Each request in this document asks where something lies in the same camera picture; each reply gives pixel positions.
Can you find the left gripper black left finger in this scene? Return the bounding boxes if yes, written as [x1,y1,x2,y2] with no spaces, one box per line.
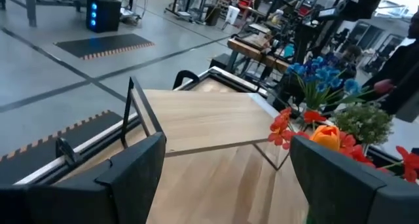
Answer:
[0,132,167,224]

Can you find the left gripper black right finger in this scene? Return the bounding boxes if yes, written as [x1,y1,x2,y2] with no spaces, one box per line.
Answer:
[290,135,419,224]

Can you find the orange tulip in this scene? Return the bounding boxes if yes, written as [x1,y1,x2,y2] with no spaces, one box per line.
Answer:
[310,124,341,152]

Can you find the large red flower bunch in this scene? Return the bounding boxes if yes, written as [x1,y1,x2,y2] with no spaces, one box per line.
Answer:
[267,107,419,184]

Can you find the dark pink tulip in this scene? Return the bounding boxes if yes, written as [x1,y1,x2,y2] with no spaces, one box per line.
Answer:
[327,79,395,105]

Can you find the blue flower bunch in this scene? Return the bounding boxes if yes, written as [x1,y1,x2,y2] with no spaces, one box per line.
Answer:
[286,55,363,112]

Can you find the purple flower bunch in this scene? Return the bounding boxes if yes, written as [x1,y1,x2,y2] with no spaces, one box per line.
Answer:
[302,52,348,74]

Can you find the white-flowered plant in black pot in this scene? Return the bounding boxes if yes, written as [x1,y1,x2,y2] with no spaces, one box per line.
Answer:
[332,102,393,146]

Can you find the black hazard-striped floor mat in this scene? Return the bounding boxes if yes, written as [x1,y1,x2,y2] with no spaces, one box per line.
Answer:
[0,109,132,185]
[54,33,155,61]

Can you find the person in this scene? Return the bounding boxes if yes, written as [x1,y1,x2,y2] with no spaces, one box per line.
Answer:
[359,10,419,120]
[340,45,363,81]

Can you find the background wooden workbench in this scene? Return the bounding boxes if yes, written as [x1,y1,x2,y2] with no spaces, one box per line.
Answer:
[227,37,291,74]

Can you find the black computer tower with lights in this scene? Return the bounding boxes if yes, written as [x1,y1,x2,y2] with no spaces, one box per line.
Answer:
[86,0,122,34]

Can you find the black waste bin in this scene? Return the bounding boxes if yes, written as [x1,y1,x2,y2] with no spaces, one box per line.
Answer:
[205,6,222,27]

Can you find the white waste bin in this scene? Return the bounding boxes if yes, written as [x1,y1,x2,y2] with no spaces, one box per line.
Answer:
[225,5,242,25]

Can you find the black metal rig frame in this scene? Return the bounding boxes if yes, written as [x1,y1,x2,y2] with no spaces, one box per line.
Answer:
[14,65,419,185]

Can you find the black clamp handle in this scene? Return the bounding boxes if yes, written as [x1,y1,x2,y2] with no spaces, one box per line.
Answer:
[172,69,200,90]
[55,137,81,166]

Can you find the wooden shelf with black frame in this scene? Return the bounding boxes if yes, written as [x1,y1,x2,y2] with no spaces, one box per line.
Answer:
[120,76,295,172]

